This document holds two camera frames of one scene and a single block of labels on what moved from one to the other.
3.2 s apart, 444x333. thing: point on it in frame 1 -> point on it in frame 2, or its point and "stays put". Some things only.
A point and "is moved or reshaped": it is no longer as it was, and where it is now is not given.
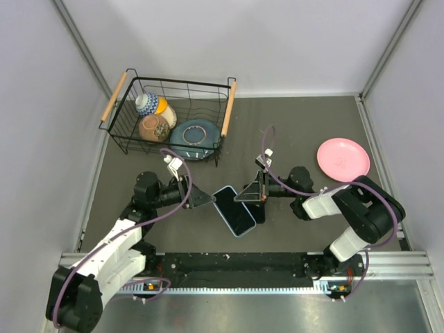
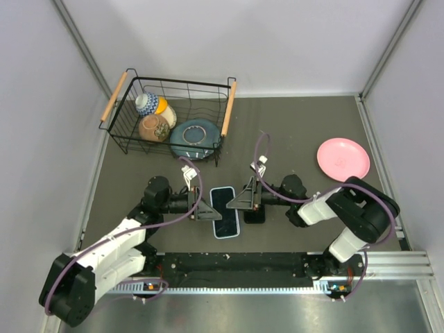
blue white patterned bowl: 146,103 stays put
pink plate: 343,159 stays put
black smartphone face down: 257,209 is moved or reshaped
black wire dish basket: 145,114 stays put
